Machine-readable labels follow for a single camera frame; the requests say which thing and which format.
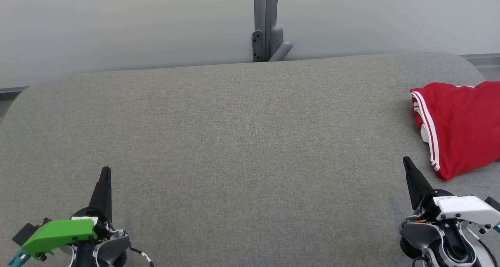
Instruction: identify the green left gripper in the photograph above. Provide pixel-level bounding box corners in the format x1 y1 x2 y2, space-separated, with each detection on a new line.
21 166 113 260

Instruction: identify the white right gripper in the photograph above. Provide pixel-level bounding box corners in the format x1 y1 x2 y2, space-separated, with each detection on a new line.
402 156 500 229

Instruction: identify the grey partition post with bracket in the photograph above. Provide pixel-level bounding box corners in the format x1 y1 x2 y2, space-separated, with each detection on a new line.
252 0 293 63

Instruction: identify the grey fabric sofa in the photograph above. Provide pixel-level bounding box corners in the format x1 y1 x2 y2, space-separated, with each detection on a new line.
0 52 500 267

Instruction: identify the red white basketball jersey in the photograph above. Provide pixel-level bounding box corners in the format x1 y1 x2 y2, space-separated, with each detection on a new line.
410 81 500 181

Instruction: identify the left arm cable teal plug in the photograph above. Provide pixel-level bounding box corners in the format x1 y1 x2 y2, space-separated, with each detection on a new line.
6 249 31 267

